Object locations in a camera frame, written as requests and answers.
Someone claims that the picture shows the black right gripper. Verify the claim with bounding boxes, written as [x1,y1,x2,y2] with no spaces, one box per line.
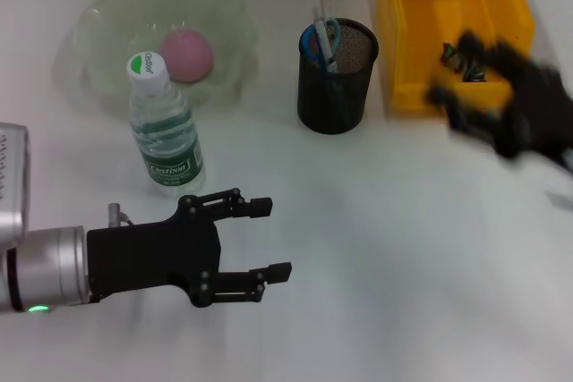
[424,28,573,177]

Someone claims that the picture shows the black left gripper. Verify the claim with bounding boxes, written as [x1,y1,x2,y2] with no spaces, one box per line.
[85,188,293,308]

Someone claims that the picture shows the green plastic wrapper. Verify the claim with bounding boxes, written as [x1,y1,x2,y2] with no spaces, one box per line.
[441,41,487,83]

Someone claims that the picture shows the clear water bottle green label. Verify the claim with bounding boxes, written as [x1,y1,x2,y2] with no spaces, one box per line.
[126,51,207,198]

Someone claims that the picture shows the grey white ballpoint pen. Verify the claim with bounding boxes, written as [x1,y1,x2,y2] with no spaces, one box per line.
[312,6,339,73]

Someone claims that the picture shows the blue teal scissors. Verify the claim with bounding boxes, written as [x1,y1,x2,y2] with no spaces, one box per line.
[300,17,341,73]

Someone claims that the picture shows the pink peach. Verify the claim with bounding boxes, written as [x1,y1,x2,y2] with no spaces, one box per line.
[158,28,215,84]

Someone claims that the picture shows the black mesh pen holder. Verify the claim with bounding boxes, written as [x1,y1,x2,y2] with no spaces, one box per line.
[298,18,380,135]

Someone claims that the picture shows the green glass fruit plate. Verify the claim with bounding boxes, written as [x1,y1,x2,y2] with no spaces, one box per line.
[73,0,263,115]

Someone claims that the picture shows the yellow plastic bin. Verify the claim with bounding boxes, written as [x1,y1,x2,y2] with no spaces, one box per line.
[378,0,537,115]

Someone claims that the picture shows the left arm connector cable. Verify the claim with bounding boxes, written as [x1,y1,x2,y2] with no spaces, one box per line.
[107,202,135,227]

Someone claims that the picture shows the left wrist camera silver box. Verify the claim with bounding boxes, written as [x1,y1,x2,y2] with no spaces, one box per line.
[0,122,32,249]

